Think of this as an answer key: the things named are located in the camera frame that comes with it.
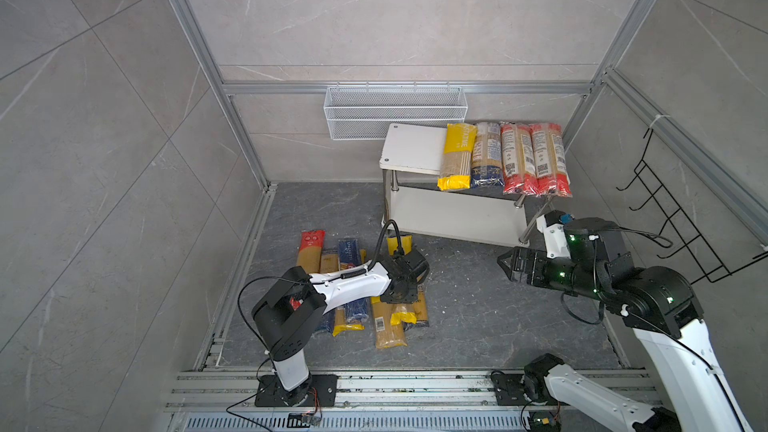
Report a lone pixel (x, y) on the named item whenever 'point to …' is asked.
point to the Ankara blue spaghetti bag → (327, 324)
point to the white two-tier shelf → (411, 163)
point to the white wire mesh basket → (353, 113)
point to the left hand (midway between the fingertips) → (410, 291)
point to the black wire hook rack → (706, 258)
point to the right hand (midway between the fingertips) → (513, 259)
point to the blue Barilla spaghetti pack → (349, 261)
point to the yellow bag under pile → (387, 335)
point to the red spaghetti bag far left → (310, 250)
